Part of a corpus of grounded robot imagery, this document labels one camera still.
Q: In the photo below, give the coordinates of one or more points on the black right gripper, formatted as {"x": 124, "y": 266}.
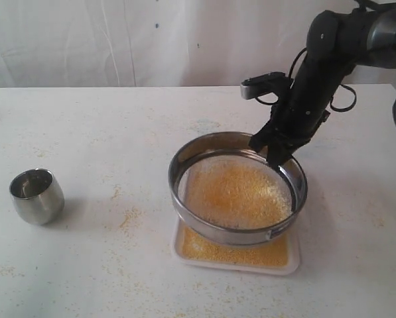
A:
{"x": 293, "y": 121}

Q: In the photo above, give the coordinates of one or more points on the yellow grain powder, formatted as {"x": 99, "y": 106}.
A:
{"x": 239, "y": 196}

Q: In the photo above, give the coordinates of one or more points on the round stainless steel sieve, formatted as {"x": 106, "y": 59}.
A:
{"x": 233, "y": 143}

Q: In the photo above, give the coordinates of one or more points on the stainless steel cup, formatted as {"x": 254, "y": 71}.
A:
{"x": 37, "y": 196}

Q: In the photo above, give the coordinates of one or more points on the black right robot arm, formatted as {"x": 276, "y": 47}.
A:
{"x": 336, "y": 43}

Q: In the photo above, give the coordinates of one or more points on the white square plastic tray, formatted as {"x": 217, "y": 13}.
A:
{"x": 184, "y": 258}

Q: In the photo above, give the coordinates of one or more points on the white backdrop curtain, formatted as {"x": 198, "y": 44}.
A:
{"x": 151, "y": 43}

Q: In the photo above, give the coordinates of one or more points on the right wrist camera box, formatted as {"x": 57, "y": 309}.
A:
{"x": 277, "y": 83}

